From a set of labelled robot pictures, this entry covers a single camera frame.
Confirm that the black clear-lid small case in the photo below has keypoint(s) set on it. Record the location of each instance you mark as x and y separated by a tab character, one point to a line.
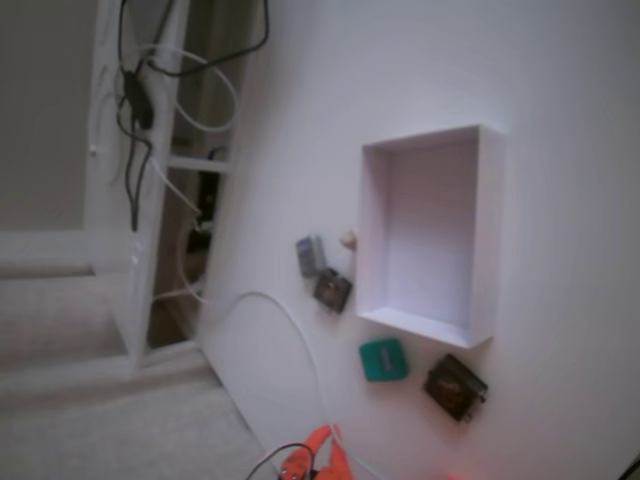
454	387
332	291

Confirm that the white cardboard box bin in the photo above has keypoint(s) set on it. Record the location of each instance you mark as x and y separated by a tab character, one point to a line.
430	235

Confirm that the white frame furniture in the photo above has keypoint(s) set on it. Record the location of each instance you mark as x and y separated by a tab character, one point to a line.
125	280

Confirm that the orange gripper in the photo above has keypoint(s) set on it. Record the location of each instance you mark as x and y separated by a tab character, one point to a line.
334	461

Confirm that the beige bear figurine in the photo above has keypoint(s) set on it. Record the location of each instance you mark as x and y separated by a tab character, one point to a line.
348	238

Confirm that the green cube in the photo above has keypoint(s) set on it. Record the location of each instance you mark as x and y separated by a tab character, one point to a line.
384	360

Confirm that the grey small case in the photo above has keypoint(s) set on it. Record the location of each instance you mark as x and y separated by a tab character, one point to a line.
310	255

